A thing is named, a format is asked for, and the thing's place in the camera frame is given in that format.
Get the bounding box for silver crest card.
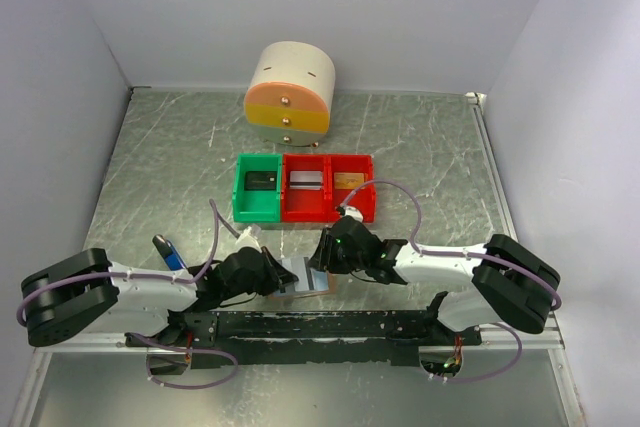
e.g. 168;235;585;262
281;257;327;295

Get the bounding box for silver VIP card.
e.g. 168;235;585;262
288;170;324;190

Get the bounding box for tan leather card holder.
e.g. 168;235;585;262
270;269;335;299

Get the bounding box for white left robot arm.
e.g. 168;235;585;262
16;247;298;347

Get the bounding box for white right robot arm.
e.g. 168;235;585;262
309;216;561;345

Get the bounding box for gold credit card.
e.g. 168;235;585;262
334;172;367;191

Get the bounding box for black credit card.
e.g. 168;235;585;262
244;171;278;191

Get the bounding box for right red plastic bin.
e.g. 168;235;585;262
328;154;377;224

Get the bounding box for red plastic bin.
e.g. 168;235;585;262
281;154;328;223
328;154;377;224

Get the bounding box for middle red plastic bin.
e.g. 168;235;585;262
281;154;328;223

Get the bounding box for green plastic bin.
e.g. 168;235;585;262
232;153;283;223

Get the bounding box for blue black lighter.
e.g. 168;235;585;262
152;234;186;271

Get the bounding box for round cream drawer cabinet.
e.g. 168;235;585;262
244;41;336;147

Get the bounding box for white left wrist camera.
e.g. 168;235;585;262
235;224;261;251

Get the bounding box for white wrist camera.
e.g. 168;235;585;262
235;224;261;251
336;204;364;222

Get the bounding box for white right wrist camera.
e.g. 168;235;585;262
336;204;364;222

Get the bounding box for aluminium frame rail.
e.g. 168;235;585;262
37;310;566;354

